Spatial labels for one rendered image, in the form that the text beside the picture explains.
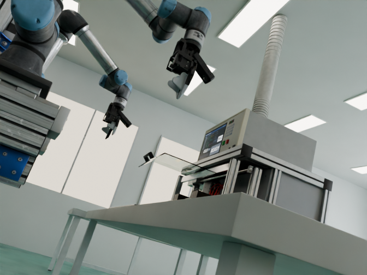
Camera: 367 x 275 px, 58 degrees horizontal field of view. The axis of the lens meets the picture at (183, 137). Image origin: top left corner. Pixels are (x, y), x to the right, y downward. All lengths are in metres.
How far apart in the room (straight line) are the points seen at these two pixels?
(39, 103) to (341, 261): 0.95
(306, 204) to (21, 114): 1.09
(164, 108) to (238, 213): 6.27
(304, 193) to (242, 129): 0.36
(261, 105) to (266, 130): 1.71
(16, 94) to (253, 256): 0.91
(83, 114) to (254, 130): 5.05
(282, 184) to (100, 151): 5.03
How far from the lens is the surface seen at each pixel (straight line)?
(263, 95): 3.28
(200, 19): 1.25
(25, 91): 1.15
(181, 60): 1.15
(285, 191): 1.38
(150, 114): 6.49
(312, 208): 1.45
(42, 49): 1.23
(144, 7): 1.37
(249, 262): 0.42
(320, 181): 1.48
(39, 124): 1.13
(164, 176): 6.33
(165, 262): 6.36
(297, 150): 1.57
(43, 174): 6.06
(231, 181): 1.26
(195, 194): 1.39
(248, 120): 1.46
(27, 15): 1.10
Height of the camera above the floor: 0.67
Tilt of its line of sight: 18 degrees up
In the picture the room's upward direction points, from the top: 17 degrees clockwise
